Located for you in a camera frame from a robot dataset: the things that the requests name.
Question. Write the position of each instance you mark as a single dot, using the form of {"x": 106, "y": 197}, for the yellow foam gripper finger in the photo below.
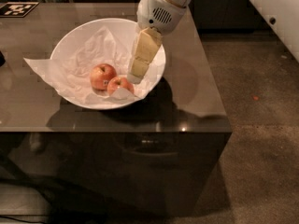
{"x": 145, "y": 48}

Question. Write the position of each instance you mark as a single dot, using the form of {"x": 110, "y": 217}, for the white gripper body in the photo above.
{"x": 156, "y": 12}

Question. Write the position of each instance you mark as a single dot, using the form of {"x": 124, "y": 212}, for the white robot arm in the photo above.
{"x": 281, "y": 15}

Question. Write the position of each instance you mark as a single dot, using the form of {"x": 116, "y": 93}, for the white bowl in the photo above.
{"x": 93, "y": 31}

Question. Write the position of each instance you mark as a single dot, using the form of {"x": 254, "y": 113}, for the red apple with sticker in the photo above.
{"x": 101, "y": 74}

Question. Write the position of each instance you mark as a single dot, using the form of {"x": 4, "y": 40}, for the white crumpled paper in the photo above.
{"x": 74, "y": 72}

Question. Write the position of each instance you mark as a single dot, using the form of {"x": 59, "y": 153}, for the dark glossy table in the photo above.
{"x": 159, "y": 156}

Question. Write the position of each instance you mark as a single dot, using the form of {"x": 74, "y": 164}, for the black white fiducial marker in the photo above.
{"x": 16, "y": 9}

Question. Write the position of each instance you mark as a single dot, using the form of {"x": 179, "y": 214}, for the dark object at left edge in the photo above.
{"x": 2, "y": 59}

